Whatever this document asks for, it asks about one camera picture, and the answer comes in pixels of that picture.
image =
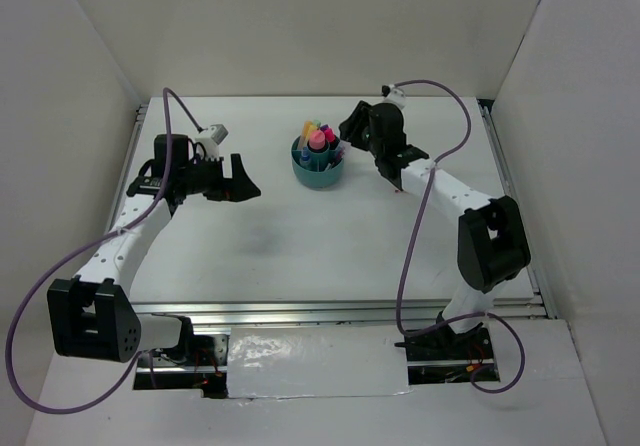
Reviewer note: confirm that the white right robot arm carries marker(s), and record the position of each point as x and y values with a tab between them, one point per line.
492	246

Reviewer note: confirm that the black pink highlighter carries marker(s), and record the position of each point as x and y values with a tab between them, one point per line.
330	136

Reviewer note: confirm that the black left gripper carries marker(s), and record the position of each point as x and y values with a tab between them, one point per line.
238	188

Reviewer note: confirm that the yellow highlighter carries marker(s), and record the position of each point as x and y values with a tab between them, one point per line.
305	134

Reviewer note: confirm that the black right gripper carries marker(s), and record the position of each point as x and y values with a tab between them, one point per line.
351	127

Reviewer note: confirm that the blue cap spray bottle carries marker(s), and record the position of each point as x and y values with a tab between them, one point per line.
305	158

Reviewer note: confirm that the pink bottle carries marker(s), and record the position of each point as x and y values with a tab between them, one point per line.
317	141

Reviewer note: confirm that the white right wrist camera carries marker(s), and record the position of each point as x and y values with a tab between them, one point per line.
392	94

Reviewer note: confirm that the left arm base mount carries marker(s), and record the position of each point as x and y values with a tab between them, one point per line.
202	368

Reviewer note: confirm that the teal round organizer container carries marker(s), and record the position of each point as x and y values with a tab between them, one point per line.
317	176

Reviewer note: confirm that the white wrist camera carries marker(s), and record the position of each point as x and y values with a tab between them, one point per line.
392	94
209	140

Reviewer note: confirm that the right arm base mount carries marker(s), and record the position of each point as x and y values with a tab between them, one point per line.
443	357

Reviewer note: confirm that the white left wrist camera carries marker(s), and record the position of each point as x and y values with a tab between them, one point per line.
209	140

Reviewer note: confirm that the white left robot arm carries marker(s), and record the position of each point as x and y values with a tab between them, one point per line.
90	314

